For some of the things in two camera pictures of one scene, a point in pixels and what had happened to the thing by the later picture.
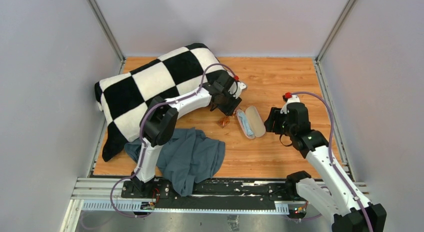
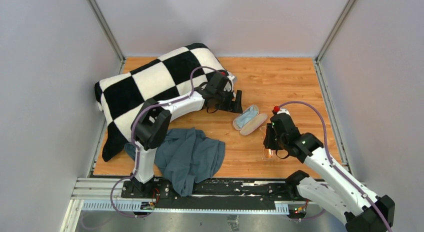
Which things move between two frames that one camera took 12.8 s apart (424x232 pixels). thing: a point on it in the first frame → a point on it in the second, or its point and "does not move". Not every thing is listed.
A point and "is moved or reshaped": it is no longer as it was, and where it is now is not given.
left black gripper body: x=228 y=103 does not move
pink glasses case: x=251 y=123 is moved or reshaped
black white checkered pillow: x=122 y=100 does not move
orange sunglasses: x=224 y=121 → x=268 y=153
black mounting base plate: x=215 y=194 does not move
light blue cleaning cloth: x=242 y=116 → x=249 y=114
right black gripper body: x=281 y=126 → x=273 y=141
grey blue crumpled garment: x=190 y=156 does not move
